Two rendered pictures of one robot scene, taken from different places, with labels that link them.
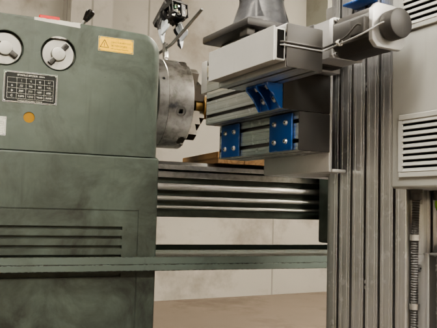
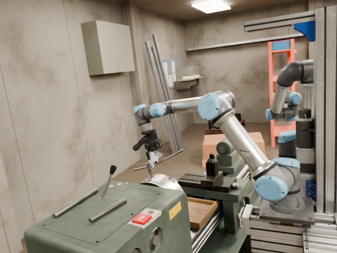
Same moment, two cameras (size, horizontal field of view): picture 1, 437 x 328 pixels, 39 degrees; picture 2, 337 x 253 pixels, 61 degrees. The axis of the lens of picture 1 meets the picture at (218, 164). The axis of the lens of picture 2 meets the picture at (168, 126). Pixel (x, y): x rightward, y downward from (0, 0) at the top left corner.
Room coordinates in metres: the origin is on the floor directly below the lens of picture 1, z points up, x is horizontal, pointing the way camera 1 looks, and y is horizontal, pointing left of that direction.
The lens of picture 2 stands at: (0.88, 1.01, 1.84)
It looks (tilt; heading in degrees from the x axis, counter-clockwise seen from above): 11 degrees down; 325
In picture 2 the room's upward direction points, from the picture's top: 6 degrees counter-clockwise
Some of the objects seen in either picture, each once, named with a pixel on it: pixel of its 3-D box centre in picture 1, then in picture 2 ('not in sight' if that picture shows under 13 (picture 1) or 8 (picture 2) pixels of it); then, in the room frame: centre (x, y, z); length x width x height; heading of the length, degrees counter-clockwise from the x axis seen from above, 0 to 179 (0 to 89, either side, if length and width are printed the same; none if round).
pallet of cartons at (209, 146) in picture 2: not in sight; (232, 148); (4.46, -2.99, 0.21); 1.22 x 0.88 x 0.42; 37
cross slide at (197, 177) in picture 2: not in sight; (206, 181); (2.43, -0.40, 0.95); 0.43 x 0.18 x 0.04; 23
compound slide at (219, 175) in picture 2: not in sight; (211, 178); (2.36, -0.39, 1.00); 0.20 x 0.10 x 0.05; 113
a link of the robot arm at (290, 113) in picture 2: not in sight; (291, 112); (1.94, -0.79, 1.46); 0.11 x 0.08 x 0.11; 51
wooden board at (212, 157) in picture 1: (236, 162); (184, 210); (2.31, -0.07, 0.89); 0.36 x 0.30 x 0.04; 23
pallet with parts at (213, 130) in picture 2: not in sight; (225, 121); (6.31, -4.81, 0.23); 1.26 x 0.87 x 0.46; 120
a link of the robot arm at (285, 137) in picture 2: not in sight; (289, 142); (1.81, -0.54, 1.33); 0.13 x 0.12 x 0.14; 51
